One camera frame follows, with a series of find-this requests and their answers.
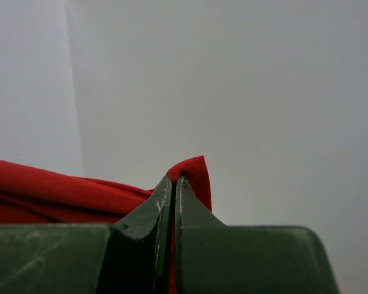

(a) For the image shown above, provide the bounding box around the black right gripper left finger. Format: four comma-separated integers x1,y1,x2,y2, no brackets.
0,176,174,293

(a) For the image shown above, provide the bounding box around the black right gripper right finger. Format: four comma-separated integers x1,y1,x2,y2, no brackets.
175,176,339,293

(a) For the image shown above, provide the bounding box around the red t-shirt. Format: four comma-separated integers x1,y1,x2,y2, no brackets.
0,156,211,293

